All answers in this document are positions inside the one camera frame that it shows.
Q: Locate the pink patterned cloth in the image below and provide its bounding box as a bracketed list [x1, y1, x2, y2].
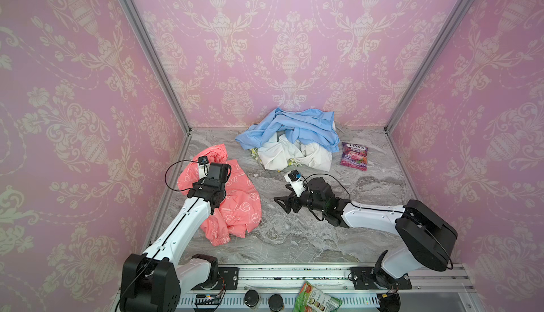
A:
[177, 144, 262, 246]

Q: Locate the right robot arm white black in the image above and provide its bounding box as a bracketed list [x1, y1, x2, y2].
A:
[274, 176, 458, 287]

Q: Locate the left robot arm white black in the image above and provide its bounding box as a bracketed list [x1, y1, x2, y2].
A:
[115, 163, 232, 311]

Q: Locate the white cloth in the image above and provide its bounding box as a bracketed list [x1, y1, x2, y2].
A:
[256, 133, 332, 171]

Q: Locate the floral yellow green cloth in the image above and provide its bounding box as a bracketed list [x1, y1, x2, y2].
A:
[249, 148, 262, 163]

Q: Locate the light blue cloth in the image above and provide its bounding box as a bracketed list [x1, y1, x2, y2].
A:
[235, 108, 340, 153]

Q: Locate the purple berries candy bag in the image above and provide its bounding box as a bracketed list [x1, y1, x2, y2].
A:
[340, 142, 368, 171]

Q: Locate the green snack packet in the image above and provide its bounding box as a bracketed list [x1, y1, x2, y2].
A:
[293, 281, 343, 312]

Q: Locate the black round cap right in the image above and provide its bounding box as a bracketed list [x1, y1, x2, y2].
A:
[268, 294, 285, 312]

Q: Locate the black round cap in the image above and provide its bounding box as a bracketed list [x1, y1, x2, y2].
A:
[244, 289, 261, 310]
[268, 294, 285, 312]

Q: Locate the black round cap left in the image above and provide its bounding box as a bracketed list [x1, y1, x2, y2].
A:
[244, 289, 261, 310]

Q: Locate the small black electronics board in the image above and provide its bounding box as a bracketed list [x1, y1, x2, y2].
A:
[195, 294, 223, 306]

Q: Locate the black round device right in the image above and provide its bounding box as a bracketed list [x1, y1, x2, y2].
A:
[377, 293, 401, 312]

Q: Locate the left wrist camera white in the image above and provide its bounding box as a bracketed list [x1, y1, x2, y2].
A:
[197, 156, 210, 179]

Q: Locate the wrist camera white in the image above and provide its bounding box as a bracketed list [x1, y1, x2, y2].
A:
[284, 170, 307, 197]
[197, 156, 210, 179]

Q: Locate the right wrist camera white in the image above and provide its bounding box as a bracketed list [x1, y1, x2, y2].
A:
[284, 170, 307, 197]

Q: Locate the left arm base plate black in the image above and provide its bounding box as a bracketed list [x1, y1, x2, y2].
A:
[193, 267, 239, 291]

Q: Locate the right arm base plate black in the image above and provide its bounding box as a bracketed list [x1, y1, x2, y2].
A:
[348, 267, 412, 292]

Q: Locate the aluminium frame rail front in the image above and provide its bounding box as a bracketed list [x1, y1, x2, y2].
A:
[175, 262, 485, 311]

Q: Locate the aluminium corner post left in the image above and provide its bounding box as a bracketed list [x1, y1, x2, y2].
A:
[119, 0, 191, 136]

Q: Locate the aluminium corner post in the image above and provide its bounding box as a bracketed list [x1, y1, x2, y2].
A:
[119, 0, 191, 136]
[384, 0, 474, 136]

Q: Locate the aluminium corner post right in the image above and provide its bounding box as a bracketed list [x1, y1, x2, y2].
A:
[384, 0, 474, 136]

